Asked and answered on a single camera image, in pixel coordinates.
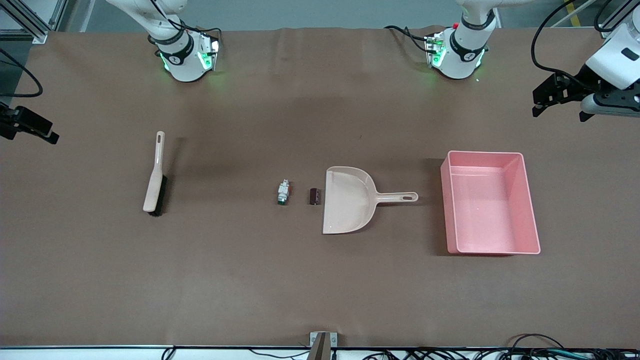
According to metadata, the beige brush with black bristles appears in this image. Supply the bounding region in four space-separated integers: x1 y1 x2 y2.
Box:
143 131 168 217

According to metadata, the beige plastic dustpan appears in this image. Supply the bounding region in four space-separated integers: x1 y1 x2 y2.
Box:
322 166 419 235

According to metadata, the pink plastic bin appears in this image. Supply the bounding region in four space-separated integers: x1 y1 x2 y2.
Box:
440 150 542 256

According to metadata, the brown table mat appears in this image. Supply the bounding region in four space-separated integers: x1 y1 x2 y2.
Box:
0 26 640 349

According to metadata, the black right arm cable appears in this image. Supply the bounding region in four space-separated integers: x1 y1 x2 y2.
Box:
0 47 44 98

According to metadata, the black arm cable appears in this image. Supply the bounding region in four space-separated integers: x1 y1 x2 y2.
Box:
0 47 44 98
530 0 606 83

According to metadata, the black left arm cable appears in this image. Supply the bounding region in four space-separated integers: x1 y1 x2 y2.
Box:
530 0 606 83

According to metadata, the aluminium frame profile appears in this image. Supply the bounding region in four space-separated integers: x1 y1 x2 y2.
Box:
0 0 68 45
597 0 630 39

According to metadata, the black left base cable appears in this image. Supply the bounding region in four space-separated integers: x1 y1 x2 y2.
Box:
384 25 432 54

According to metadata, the black base cable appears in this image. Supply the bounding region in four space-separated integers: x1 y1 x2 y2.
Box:
384 25 432 54
147 0 223 56

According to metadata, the black right base cable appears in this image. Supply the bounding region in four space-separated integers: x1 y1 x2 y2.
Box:
147 0 223 56

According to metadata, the black cable bundle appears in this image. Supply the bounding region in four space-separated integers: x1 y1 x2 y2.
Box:
360 333 640 360

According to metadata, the grey metal bracket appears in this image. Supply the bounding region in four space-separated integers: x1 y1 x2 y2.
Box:
307 331 339 360

